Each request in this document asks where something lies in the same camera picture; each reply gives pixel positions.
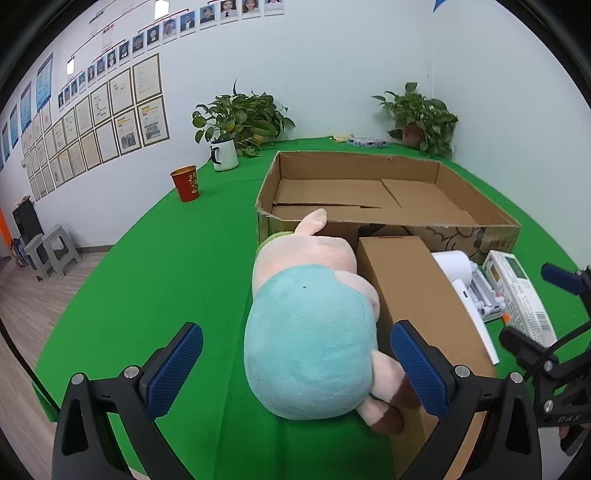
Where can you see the large shallow cardboard box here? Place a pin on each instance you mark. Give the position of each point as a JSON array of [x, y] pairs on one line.
[[332, 194]]

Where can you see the row of portrait photos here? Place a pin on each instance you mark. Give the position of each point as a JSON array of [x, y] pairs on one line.
[[166, 30]]

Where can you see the small white grey device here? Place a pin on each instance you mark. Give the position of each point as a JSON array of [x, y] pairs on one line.
[[487, 295]]

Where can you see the green tablecloth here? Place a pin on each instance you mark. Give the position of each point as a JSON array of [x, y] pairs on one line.
[[175, 277]]

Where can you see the red paper cup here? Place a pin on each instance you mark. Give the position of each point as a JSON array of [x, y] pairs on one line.
[[186, 184]]

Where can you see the small brown cardboard box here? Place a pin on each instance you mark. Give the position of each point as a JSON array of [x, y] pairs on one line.
[[406, 286]]

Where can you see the yellow flat item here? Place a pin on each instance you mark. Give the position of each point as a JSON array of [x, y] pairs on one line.
[[344, 137]]

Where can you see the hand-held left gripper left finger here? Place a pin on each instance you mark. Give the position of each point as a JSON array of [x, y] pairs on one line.
[[178, 369]]

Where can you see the blue patterned packet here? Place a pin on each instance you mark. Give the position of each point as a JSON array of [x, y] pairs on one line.
[[369, 142]]

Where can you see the blue wall poster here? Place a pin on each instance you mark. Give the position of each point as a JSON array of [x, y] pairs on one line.
[[45, 81], [26, 107], [13, 127], [5, 143]]

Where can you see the blue wall sign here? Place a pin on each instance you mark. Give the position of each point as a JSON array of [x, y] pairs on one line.
[[439, 3]]

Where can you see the white hair dryer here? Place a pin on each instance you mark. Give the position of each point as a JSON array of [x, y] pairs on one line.
[[455, 267]]

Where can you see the pink pig plush toy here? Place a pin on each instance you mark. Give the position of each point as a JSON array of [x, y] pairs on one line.
[[309, 332]]

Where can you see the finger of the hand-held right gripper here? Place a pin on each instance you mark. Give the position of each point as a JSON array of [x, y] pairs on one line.
[[521, 344], [556, 277]]

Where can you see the brown pot leafy plant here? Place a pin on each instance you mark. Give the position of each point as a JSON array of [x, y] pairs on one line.
[[415, 115]]

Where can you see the grey plastic stool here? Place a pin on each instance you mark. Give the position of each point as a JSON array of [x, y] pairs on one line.
[[62, 249], [39, 256]]

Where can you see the white enamel mug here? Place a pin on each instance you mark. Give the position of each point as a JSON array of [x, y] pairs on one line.
[[225, 154]]

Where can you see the large leafy potted plant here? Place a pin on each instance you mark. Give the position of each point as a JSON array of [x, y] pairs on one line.
[[240, 115]]

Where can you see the wall of framed certificates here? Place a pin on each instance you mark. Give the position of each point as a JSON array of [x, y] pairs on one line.
[[106, 124]]

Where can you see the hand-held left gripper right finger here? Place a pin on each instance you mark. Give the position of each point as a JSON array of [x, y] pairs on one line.
[[418, 369]]

